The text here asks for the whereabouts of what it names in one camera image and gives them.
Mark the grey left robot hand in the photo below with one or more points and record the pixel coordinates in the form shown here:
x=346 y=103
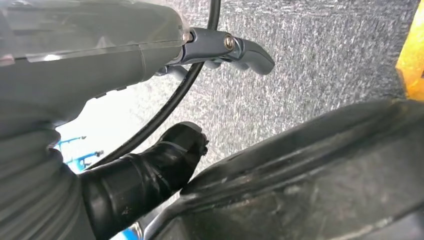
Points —
x=82 y=59

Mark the blue metal rack on casters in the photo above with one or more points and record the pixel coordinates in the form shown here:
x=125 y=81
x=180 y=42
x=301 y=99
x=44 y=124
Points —
x=81 y=162

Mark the black tape-wrapped connector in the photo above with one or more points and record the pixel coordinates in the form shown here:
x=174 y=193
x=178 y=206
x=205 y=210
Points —
x=139 y=179

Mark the yellow floor marking tape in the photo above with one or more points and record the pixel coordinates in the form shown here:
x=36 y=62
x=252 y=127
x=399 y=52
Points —
x=412 y=59

